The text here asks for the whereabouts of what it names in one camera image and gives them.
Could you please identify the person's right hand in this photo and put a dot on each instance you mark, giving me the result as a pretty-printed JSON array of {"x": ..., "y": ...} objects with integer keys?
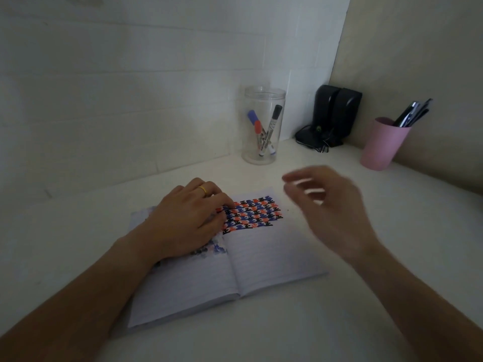
[{"x": 339, "y": 211}]

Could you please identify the person's left hand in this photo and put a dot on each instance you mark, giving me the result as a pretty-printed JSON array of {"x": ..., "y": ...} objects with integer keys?
[{"x": 177, "y": 222}]

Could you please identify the person's right fingers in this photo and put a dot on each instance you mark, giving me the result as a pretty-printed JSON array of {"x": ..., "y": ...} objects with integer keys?
[{"x": 302, "y": 182}]

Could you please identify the lined notebook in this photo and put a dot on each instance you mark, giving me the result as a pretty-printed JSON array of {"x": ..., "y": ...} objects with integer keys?
[{"x": 271, "y": 252}]

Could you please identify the person's right forearm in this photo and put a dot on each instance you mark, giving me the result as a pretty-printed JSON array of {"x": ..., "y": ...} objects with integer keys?
[{"x": 422, "y": 309}]

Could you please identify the person's left forearm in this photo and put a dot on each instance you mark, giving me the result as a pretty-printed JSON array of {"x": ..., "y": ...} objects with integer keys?
[{"x": 75, "y": 305}]

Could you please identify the red cap marker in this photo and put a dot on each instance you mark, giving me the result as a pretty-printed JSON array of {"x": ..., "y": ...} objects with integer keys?
[{"x": 258, "y": 131}]

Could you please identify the black cap marker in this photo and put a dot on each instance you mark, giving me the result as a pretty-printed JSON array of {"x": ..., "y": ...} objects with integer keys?
[{"x": 274, "y": 118}]

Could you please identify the blue cap marker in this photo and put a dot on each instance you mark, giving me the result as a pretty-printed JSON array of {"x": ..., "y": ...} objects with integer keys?
[{"x": 254, "y": 118}]

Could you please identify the black desktop speaker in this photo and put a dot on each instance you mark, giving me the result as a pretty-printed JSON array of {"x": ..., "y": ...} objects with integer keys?
[
  {"x": 349, "y": 113},
  {"x": 323, "y": 105}
]

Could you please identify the pink plastic cup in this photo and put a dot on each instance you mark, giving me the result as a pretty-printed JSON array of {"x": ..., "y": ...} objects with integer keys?
[{"x": 383, "y": 145}]

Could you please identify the clear plastic jar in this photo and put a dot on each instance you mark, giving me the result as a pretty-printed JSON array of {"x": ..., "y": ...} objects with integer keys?
[{"x": 264, "y": 97}]

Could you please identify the black pen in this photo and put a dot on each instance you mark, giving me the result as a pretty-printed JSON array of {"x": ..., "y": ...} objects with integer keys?
[{"x": 419, "y": 113}]

